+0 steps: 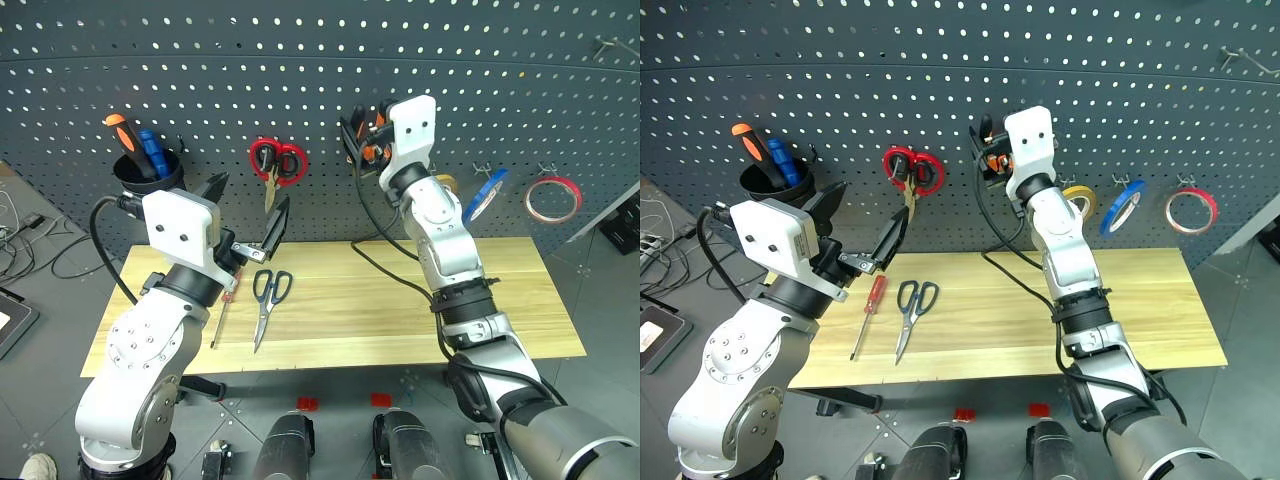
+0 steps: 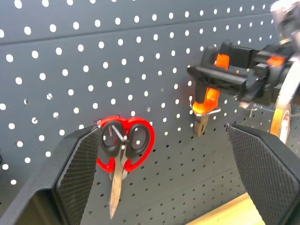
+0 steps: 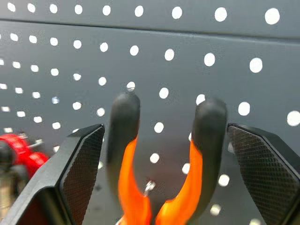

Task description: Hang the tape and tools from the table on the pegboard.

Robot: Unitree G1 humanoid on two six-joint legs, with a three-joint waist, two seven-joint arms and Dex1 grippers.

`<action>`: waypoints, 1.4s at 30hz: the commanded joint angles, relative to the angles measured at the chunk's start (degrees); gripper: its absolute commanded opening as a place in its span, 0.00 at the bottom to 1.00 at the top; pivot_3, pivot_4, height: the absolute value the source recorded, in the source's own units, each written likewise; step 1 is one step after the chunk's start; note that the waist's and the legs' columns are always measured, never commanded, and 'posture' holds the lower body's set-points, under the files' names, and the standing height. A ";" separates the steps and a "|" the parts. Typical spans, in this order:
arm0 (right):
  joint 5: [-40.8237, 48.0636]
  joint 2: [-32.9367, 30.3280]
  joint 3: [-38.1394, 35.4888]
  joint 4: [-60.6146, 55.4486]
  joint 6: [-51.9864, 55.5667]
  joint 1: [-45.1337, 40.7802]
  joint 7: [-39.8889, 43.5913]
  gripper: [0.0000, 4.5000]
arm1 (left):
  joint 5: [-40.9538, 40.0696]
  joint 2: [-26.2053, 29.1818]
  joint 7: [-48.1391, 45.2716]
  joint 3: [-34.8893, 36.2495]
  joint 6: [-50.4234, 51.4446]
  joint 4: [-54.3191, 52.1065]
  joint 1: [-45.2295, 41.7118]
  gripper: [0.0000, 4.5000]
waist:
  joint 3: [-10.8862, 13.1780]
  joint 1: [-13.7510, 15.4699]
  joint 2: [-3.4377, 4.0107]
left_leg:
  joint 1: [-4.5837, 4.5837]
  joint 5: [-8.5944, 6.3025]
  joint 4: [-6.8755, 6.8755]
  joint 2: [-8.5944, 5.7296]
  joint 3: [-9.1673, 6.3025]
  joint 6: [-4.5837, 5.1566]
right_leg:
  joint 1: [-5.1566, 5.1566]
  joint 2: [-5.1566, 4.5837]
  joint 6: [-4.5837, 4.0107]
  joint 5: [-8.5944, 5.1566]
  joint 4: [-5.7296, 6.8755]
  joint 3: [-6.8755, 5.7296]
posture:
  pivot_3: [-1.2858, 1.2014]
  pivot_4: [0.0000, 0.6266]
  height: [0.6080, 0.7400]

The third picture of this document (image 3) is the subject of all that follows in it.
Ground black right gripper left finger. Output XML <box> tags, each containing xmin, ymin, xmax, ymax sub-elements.
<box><xmin>0</xmin><ymin>123</ymin><xmax>105</xmax><ymax>225</ymax></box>

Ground red and black tool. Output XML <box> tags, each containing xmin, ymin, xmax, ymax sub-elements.
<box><xmin>0</xmin><ymin>133</ymin><xmax>49</xmax><ymax>186</ymax></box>

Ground orange and black pliers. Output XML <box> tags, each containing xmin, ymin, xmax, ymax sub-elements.
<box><xmin>106</xmin><ymin>91</ymin><xmax>228</xmax><ymax>225</ymax></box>

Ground dark grey pegboard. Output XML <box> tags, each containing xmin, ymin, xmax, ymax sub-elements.
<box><xmin>0</xmin><ymin>0</ymin><xmax>300</xmax><ymax>225</ymax></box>

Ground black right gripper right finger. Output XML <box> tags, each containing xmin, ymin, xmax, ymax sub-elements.
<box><xmin>226</xmin><ymin>122</ymin><xmax>300</xmax><ymax>225</ymax></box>

